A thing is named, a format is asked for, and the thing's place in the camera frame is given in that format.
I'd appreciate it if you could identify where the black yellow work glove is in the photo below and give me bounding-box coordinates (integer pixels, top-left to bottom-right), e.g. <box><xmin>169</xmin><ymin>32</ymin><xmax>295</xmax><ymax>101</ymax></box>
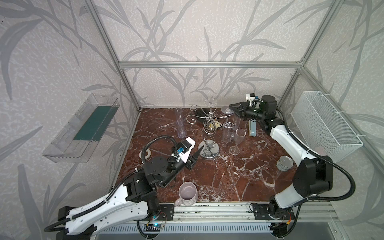
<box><xmin>195</xmin><ymin>108</ymin><xmax>223</xmax><ymax>132</ymax></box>

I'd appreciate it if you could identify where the chrome wine glass rack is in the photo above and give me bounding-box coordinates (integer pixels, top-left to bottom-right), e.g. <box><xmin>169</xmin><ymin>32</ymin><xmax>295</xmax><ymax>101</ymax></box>
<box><xmin>186</xmin><ymin>99</ymin><xmax>225</xmax><ymax>160</ymax></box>

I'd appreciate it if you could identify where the aluminium front rail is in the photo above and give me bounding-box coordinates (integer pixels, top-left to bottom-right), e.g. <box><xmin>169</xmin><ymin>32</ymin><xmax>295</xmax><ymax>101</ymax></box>
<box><xmin>159</xmin><ymin>201</ymin><xmax>340</xmax><ymax>223</ymax></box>

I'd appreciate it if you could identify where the lilac ceramic mug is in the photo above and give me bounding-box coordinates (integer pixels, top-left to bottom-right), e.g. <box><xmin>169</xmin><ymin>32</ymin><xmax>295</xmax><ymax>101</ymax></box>
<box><xmin>174</xmin><ymin>182</ymin><xmax>198</xmax><ymax>207</ymax></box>

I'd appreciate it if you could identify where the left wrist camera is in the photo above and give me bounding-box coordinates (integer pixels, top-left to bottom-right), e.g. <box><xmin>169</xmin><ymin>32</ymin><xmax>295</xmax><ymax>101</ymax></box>
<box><xmin>171</xmin><ymin>137</ymin><xmax>196</xmax><ymax>164</ymax></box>

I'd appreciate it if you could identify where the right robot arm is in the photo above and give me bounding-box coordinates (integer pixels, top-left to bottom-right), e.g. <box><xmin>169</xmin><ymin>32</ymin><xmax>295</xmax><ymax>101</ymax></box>
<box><xmin>229</xmin><ymin>95</ymin><xmax>356</xmax><ymax>239</ymax></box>

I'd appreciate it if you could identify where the green circuit board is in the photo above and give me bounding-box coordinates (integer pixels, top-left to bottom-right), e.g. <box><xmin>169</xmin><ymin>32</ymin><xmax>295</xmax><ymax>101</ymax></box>
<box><xmin>145</xmin><ymin>223</ymin><xmax>166</xmax><ymax>232</ymax></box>

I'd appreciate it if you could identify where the clear champagne flute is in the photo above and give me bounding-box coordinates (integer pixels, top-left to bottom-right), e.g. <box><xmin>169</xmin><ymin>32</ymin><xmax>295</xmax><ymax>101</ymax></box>
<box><xmin>175</xmin><ymin>107</ymin><xmax>186</xmax><ymax>139</ymax></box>
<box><xmin>221</xmin><ymin>106</ymin><xmax>236</xmax><ymax>143</ymax></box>
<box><xmin>229</xmin><ymin>129</ymin><xmax>246</xmax><ymax>156</ymax></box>

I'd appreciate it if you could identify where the pink object in basket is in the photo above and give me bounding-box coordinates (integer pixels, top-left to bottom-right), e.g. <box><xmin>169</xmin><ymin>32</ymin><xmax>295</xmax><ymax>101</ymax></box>
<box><xmin>315</xmin><ymin>147</ymin><xmax>327</xmax><ymax>156</ymax></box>

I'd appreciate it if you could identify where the clear acrylic wall shelf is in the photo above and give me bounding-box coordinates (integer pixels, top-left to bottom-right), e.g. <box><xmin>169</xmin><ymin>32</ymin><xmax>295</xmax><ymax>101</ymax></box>
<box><xmin>43</xmin><ymin>94</ymin><xmax>120</xmax><ymax>163</ymax></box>

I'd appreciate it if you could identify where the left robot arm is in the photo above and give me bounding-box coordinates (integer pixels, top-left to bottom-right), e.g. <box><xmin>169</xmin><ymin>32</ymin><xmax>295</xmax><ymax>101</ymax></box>
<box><xmin>44</xmin><ymin>135</ymin><xmax>204</xmax><ymax>240</ymax></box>

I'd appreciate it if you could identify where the white wire wall basket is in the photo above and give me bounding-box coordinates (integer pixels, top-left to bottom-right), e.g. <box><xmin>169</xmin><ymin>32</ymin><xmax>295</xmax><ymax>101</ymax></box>
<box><xmin>291</xmin><ymin>91</ymin><xmax>364</xmax><ymax>162</ymax></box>

